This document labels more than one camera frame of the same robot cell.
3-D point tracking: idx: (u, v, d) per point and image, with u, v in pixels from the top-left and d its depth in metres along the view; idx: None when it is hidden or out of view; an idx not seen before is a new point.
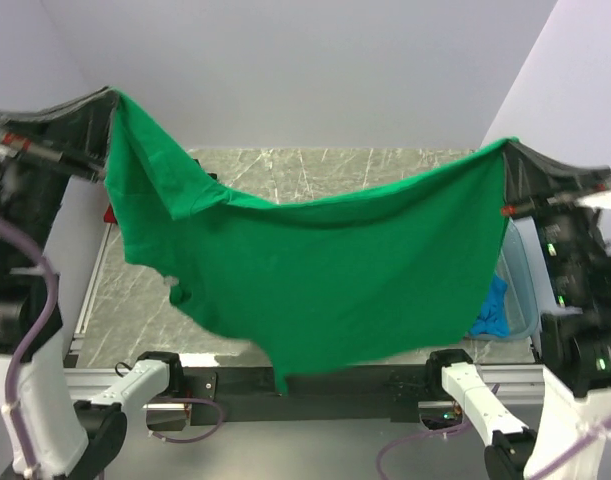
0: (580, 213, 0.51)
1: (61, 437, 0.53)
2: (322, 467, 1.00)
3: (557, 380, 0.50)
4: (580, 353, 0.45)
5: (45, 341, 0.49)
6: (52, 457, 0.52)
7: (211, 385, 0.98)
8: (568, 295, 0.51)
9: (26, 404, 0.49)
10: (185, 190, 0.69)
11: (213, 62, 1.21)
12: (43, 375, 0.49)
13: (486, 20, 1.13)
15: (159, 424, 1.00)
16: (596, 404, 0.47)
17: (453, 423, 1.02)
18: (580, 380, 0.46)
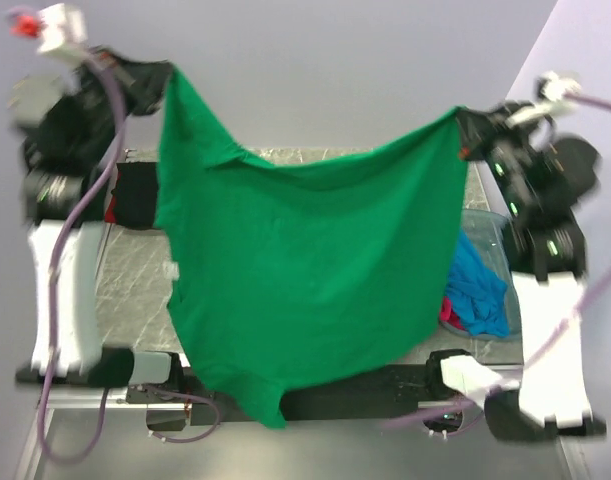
0: (516, 134, 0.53)
1: (86, 330, 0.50)
2: (321, 466, 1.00)
3: (513, 277, 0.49)
4: (534, 243, 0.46)
5: (95, 220, 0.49)
6: (76, 346, 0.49)
7: (211, 383, 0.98)
8: (516, 201, 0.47)
9: (66, 276, 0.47)
10: (214, 148, 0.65)
11: None
12: (83, 251, 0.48)
13: None
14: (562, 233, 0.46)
15: (159, 424, 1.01)
16: (559, 287, 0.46)
17: (452, 422, 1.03)
18: (538, 261, 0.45)
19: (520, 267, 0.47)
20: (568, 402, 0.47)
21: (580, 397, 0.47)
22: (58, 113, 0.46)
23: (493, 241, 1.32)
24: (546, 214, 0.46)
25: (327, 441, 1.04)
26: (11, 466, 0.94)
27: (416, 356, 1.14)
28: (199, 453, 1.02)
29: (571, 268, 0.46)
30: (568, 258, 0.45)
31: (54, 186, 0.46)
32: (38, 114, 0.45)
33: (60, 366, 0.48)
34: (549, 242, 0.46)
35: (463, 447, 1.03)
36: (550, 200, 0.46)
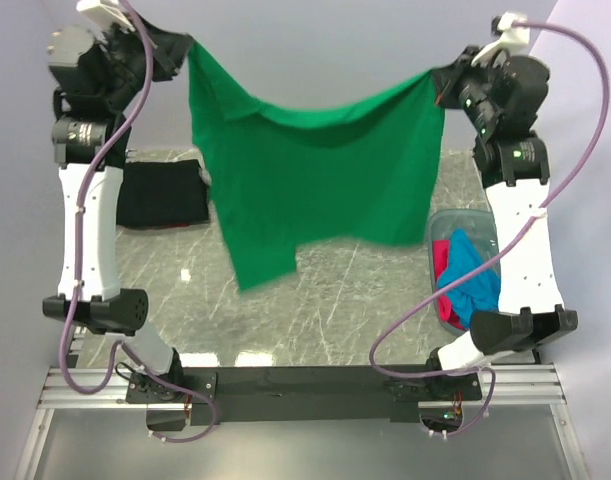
0: (479, 72, 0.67)
1: (106, 268, 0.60)
2: (321, 466, 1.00)
3: (492, 189, 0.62)
4: (501, 152, 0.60)
5: (114, 165, 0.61)
6: (97, 278, 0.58)
7: (211, 384, 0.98)
8: (483, 122, 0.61)
9: (91, 211, 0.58)
10: (236, 107, 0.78)
11: None
12: (107, 192, 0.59)
13: None
14: (525, 142, 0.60)
15: (159, 424, 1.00)
16: (527, 188, 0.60)
17: (452, 423, 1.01)
18: (506, 167, 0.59)
19: (492, 174, 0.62)
20: (543, 293, 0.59)
21: (553, 290, 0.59)
22: (90, 61, 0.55)
23: (493, 239, 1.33)
24: (508, 124, 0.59)
25: (327, 441, 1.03)
26: (11, 466, 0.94)
27: (416, 356, 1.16)
28: (198, 452, 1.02)
29: (536, 173, 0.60)
30: (532, 163, 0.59)
31: (80, 129, 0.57)
32: (73, 58, 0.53)
33: (84, 296, 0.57)
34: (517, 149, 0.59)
35: (462, 447, 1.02)
36: (510, 109, 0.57)
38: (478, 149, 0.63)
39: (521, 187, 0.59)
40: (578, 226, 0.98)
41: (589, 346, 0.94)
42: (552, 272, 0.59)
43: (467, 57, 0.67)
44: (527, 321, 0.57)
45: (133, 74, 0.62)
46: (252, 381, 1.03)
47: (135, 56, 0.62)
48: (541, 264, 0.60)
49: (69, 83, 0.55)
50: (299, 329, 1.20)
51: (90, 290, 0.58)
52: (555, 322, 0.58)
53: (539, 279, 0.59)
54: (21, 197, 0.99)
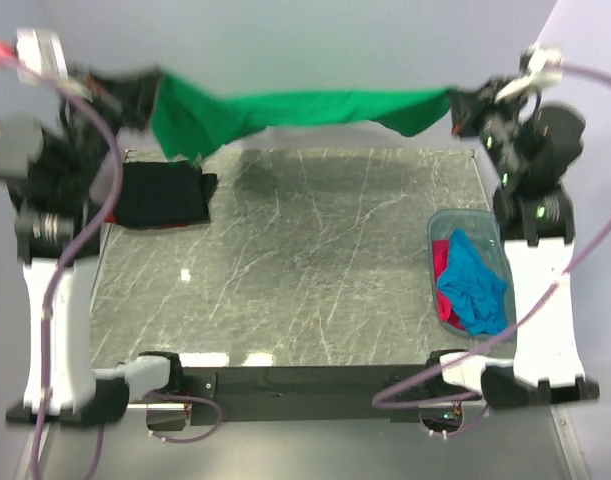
0: (504, 107, 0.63)
1: (80, 373, 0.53)
2: (320, 467, 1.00)
3: (512, 245, 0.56)
4: (522, 207, 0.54)
5: (86, 259, 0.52)
6: (67, 383, 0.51)
7: (211, 384, 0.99)
8: (506, 169, 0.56)
9: (59, 312, 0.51)
10: (211, 114, 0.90)
11: (210, 66, 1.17)
12: (76, 288, 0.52)
13: (498, 15, 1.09)
14: (550, 199, 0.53)
15: (159, 424, 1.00)
16: (548, 250, 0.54)
17: (453, 422, 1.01)
18: (527, 225, 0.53)
19: (507, 229, 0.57)
20: (563, 364, 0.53)
21: (575, 361, 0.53)
22: (44, 158, 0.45)
23: (493, 239, 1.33)
24: (533, 180, 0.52)
25: (327, 442, 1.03)
26: (12, 465, 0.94)
27: (416, 356, 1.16)
28: (198, 452, 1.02)
29: (561, 232, 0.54)
30: (556, 221, 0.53)
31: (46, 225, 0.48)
32: (20, 165, 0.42)
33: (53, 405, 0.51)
34: (539, 207, 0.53)
35: (462, 447, 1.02)
36: (536, 165, 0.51)
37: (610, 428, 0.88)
38: (498, 200, 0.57)
39: (542, 248, 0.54)
40: (572, 222, 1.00)
41: (589, 347, 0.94)
42: (573, 341, 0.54)
43: (491, 94, 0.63)
44: (543, 392, 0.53)
45: (97, 143, 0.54)
46: (253, 381, 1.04)
47: (89, 120, 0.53)
48: (563, 334, 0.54)
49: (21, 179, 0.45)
50: (299, 329, 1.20)
51: (59, 397, 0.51)
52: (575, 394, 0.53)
53: (560, 348, 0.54)
54: None
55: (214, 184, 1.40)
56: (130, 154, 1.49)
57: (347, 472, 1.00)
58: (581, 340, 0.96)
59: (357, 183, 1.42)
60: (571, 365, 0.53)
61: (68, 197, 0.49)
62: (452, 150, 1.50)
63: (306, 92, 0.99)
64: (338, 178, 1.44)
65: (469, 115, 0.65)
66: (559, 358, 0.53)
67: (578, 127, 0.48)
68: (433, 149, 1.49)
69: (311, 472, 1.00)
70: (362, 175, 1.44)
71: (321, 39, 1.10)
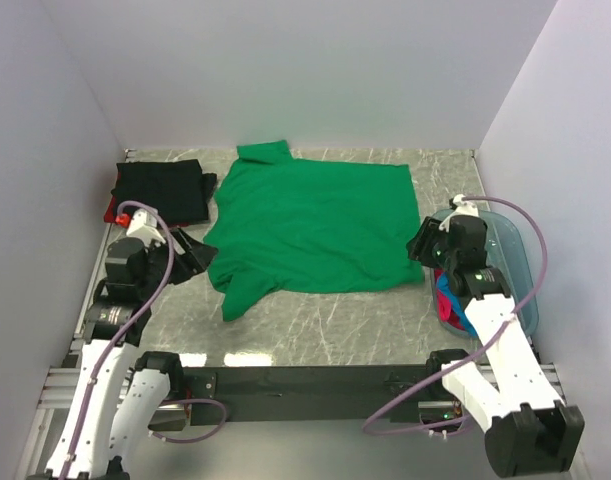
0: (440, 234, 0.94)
1: (100, 446, 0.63)
2: (320, 467, 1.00)
3: (471, 308, 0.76)
4: (466, 279, 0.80)
5: (129, 348, 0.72)
6: (89, 454, 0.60)
7: (211, 385, 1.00)
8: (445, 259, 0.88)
9: (102, 384, 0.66)
10: (251, 295, 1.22)
11: (213, 63, 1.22)
12: (119, 369, 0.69)
13: (493, 19, 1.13)
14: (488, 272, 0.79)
15: (158, 424, 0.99)
16: (493, 303, 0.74)
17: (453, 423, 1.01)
18: (473, 285, 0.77)
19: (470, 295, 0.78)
20: (538, 391, 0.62)
21: (548, 389, 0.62)
22: (132, 262, 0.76)
23: (493, 239, 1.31)
24: (466, 256, 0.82)
25: (327, 442, 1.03)
26: (12, 464, 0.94)
27: (416, 356, 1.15)
28: (198, 452, 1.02)
29: (499, 288, 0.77)
30: (492, 282, 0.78)
31: (113, 312, 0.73)
32: (121, 259, 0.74)
33: (70, 475, 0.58)
34: (478, 275, 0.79)
35: (462, 447, 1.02)
36: (464, 246, 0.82)
37: (609, 425, 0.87)
38: (451, 274, 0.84)
39: (487, 301, 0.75)
40: (570, 223, 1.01)
41: (587, 343, 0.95)
42: (540, 371, 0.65)
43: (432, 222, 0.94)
44: (532, 418, 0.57)
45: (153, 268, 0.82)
46: (253, 381, 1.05)
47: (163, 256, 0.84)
48: (528, 366, 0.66)
49: (114, 277, 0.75)
50: (299, 329, 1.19)
51: (78, 465, 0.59)
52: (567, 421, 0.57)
53: (530, 377, 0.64)
54: (22, 197, 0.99)
55: (214, 184, 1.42)
56: (131, 154, 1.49)
57: (348, 472, 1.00)
58: (583, 338, 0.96)
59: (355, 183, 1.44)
60: (544, 391, 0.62)
61: (132, 291, 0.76)
62: (452, 150, 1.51)
63: (320, 269, 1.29)
64: (338, 178, 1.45)
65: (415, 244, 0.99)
66: (531, 385, 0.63)
67: (478, 226, 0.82)
68: (433, 148, 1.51)
69: (312, 472, 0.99)
70: (362, 175, 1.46)
71: (319, 48, 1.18)
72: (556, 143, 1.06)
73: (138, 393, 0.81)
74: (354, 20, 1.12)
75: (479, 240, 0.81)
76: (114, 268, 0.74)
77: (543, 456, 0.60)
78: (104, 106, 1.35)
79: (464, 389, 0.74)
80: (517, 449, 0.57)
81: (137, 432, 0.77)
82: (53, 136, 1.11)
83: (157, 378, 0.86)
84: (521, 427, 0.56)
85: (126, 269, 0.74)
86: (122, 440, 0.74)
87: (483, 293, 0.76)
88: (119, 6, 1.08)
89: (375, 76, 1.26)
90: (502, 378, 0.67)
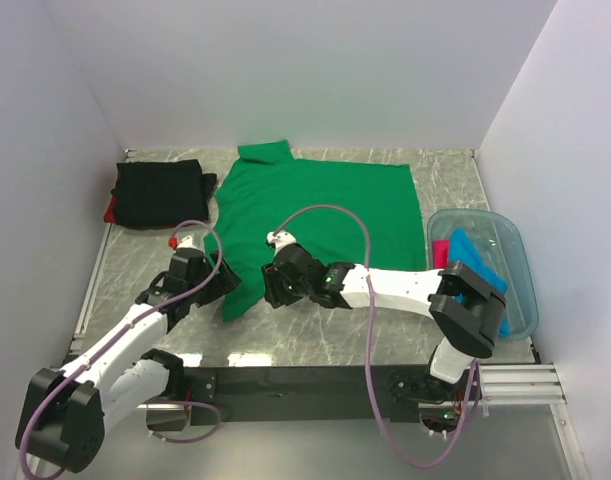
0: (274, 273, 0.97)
1: (110, 375, 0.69)
2: (321, 466, 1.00)
3: (352, 287, 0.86)
4: (327, 288, 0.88)
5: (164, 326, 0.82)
6: (100, 371, 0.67)
7: (211, 385, 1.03)
8: (300, 289, 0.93)
9: (136, 329, 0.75)
10: (250, 295, 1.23)
11: (212, 63, 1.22)
12: (151, 332, 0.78)
13: (492, 19, 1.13)
14: (332, 269, 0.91)
15: (156, 424, 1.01)
16: (353, 275, 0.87)
17: (453, 423, 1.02)
18: (330, 286, 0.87)
19: (341, 295, 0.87)
20: (426, 284, 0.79)
21: (425, 275, 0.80)
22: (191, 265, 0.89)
23: (493, 239, 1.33)
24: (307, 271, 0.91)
25: (327, 443, 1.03)
26: (12, 464, 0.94)
27: (416, 356, 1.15)
28: (198, 453, 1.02)
29: (346, 270, 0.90)
30: (336, 273, 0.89)
31: (164, 293, 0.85)
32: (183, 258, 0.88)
33: (79, 378, 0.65)
34: (327, 277, 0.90)
35: (462, 446, 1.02)
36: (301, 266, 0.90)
37: (610, 424, 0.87)
38: (316, 295, 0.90)
39: (349, 280, 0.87)
40: (570, 222, 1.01)
41: (586, 342, 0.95)
42: (413, 276, 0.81)
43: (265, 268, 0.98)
44: (443, 298, 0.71)
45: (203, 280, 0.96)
46: (253, 381, 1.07)
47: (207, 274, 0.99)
48: (404, 280, 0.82)
49: (175, 271, 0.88)
50: (299, 329, 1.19)
51: (88, 376, 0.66)
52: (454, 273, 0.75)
53: (413, 282, 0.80)
54: (22, 197, 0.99)
55: (214, 184, 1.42)
56: (131, 154, 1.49)
57: (348, 471, 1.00)
58: (583, 338, 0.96)
59: (355, 183, 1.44)
60: (428, 279, 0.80)
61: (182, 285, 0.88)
62: (452, 150, 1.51)
63: None
64: (337, 178, 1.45)
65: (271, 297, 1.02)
66: (419, 285, 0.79)
67: (295, 250, 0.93)
68: (433, 148, 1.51)
69: (312, 471, 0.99)
70: (362, 174, 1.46)
71: (318, 47, 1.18)
72: (556, 142, 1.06)
73: (137, 373, 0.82)
74: (353, 19, 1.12)
75: (304, 256, 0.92)
76: (177, 263, 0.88)
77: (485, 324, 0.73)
78: (104, 105, 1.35)
79: (447, 360, 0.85)
80: (466, 323, 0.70)
81: (124, 406, 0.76)
82: (53, 135, 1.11)
83: (158, 370, 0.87)
84: (447, 309, 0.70)
85: (187, 267, 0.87)
86: (110, 402, 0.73)
87: (342, 282, 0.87)
88: (119, 6, 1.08)
89: (375, 76, 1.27)
90: (405, 303, 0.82)
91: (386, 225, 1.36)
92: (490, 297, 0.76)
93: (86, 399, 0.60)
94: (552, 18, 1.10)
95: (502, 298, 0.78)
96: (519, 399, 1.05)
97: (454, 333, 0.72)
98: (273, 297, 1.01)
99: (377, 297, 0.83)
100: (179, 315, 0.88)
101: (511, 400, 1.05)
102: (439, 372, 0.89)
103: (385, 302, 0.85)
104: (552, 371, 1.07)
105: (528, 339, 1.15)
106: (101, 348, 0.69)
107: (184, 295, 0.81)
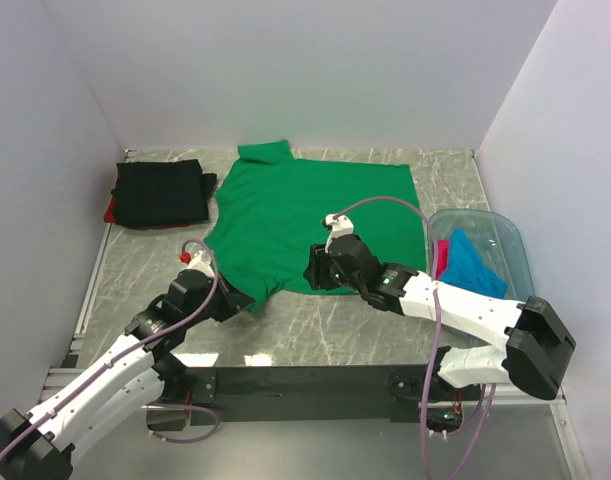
0: (322, 263, 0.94)
1: (79, 419, 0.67)
2: (320, 466, 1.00)
3: (414, 298, 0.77)
4: (385, 291, 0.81)
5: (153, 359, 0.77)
6: (64, 421, 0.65)
7: (210, 385, 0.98)
8: (349, 283, 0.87)
9: (114, 371, 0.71)
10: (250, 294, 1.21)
11: (212, 63, 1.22)
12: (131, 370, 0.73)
13: (492, 20, 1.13)
14: (393, 270, 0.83)
15: (159, 424, 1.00)
16: (415, 284, 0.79)
17: (452, 423, 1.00)
18: (392, 288, 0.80)
19: (398, 301, 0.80)
20: (503, 314, 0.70)
21: (501, 304, 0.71)
22: (193, 290, 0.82)
23: (493, 239, 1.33)
24: (365, 269, 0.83)
25: (326, 442, 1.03)
26: None
27: (416, 356, 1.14)
28: (199, 453, 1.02)
29: (411, 271, 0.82)
30: (395, 276, 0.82)
31: (157, 323, 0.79)
32: (182, 288, 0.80)
33: (41, 428, 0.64)
34: (385, 279, 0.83)
35: (461, 446, 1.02)
36: (361, 265, 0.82)
37: (610, 423, 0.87)
38: (368, 295, 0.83)
39: (409, 290, 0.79)
40: (571, 222, 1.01)
41: (586, 341, 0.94)
42: (489, 300, 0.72)
43: (319, 250, 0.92)
44: (522, 334, 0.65)
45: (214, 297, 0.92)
46: (253, 381, 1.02)
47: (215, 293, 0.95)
48: (475, 304, 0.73)
49: (172, 297, 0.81)
50: (299, 329, 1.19)
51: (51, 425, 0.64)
52: (536, 309, 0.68)
53: (488, 309, 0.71)
54: (22, 198, 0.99)
55: (214, 183, 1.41)
56: (131, 155, 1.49)
57: (347, 470, 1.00)
58: (582, 338, 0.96)
59: (355, 183, 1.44)
60: (504, 306, 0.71)
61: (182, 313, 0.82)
62: (452, 150, 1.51)
63: None
64: (339, 177, 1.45)
65: (312, 279, 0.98)
66: (495, 314, 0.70)
67: (355, 243, 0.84)
68: (433, 149, 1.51)
69: (311, 471, 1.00)
70: (362, 174, 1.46)
71: (317, 49, 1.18)
72: (557, 143, 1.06)
73: (127, 389, 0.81)
74: (353, 21, 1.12)
75: (365, 252, 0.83)
76: (175, 291, 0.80)
77: (555, 368, 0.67)
78: (104, 105, 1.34)
79: (469, 371, 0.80)
80: (540, 364, 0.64)
81: (104, 428, 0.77)
82: (53, 135, 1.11)
83: (153, 382, 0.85)
84: (524, 346, 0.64)
85: (184, 296, 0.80)
86: (86, 430, 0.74)
87: (402, 288, 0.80)
88: (119, 7, 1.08)
89: (374, 77, 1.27)
90: (471, 328, 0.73)
91: (394, 227, 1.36)
92: (564, 341, 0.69)
93: (42, 452, 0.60)
94: (553, 17, 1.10)
95: (572, 343, 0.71)
96: (519, 399, 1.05)
97: (521, 369, 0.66)
98: (313, 279, 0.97)
99: (441, 314, 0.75)
100: (173, 345, 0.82)
101: (512, 400, 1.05)
102: (446, 374, 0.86)
103: (449, 320, 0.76)
104: None
105: None
106: (71, 393, 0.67)
107: (174, 327, 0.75)
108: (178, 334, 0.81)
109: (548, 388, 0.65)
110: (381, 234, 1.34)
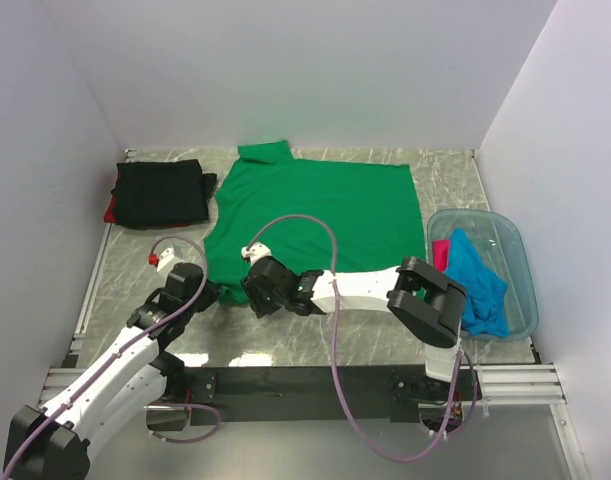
0: (254, 296, 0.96)
1: (94, 410, 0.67)
2: (319, 467, 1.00)
3: (319, 291, 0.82)
4: (300, 296, 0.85)
5: (157, 349, 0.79)
6: (81, 411, 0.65)
7: (210, 385, 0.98)
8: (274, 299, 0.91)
9: (123, 359, 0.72)
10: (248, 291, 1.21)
11: (211, 64, 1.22)
12: (140, 358, 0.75)
13: (492, 20, 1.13)
14: (305, 276, 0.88)
15: (158, 424, 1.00)
16: (318, 280, 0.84)
17: (453, 423, 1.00)
18: (303, 293, 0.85)
19: (314, 303, 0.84)
20: (386, 281, 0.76)
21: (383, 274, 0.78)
22: (189, 281, 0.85)
23: (493, 239, 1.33)
24: (280, 283, 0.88)
25: (326, 442, 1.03)
26: None
27: (416, 356, 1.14)
28: (199, 453, 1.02)
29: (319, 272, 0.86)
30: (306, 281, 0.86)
31: (158, 313, 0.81)
32: (179, 277, 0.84)
33: (59, 419, 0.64)
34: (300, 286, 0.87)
35: (462, 447, 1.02)
36: (274, 279, 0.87)
37: (610, 423, 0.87)
38: (291, 305, 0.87)
39: (319, 286, 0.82)
40: (570, 222, 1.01)
41: (587, 342, 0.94)
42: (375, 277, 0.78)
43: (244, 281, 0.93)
44: (399, 292, 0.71)
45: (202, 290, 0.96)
46: (253, 381, 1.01)
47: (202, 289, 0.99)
48: (365, 280, 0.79)
49: (170, 288, 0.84)
50: (299, 329, 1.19)
51: (69, 415, 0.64)
52: (410, 269, 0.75)
53: (374, 282, 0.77)
54: (22, 198, 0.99)
55: (214, 183, 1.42)
56: (131, 154, 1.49)
57: (345, 470, 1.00)
58: (583, 338, 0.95)
59: (355, 183, 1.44)
60: (387, 275, 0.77)
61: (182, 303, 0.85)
62: (452, 150, 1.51)
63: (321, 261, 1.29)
64: (339, 177, 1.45)
65: (261, 310, 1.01)
66: (379, 284, 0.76)
67: (266, 263, 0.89)
68: (433, 148, 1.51)
69: (310, 471, 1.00)
70: (361, 174, 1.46)
71: (316, 49, 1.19)
72: (556, 143, 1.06)
73: (131, 386, 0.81)
74: (353, 22, 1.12)
75: (277, 267, 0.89)
76: (173, 281, 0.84)
77: (446, 316, 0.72)
78: (104, 105, 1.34)
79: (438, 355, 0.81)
80: (424, 314, 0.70)
81: (114, 424, 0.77)
82: (53, 135, 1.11)
83: (156, 379, 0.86)
84: (404, 303, 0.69)
85: (183, 285, 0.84)
86: (97, 426, 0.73)
87: (312, 289, 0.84)
88: (119, 7, 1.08)
89: (375, 78, 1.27)
90: (368, 303, 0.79)
91: (393, 220, 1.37)
92: (448, 288, 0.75)
93: (64, 443, 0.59)
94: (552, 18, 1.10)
95: (461, 288, 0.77)
96: (521, 399, 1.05)
97: (416, 326, 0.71)
98: (259, 307, 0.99)
99: (342, 301, 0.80)
100: (174, 334, 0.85)
101: (512, 401, 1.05)
102: (433, 372, 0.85)
103: (350, 305, 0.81)
104: (552, 368, 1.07)
105: (528, 339, 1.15)
106: (85, 383, 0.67)
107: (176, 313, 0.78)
108: (179, 323, 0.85)
109: (443, 334, 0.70)
110: (379, 228, 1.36)
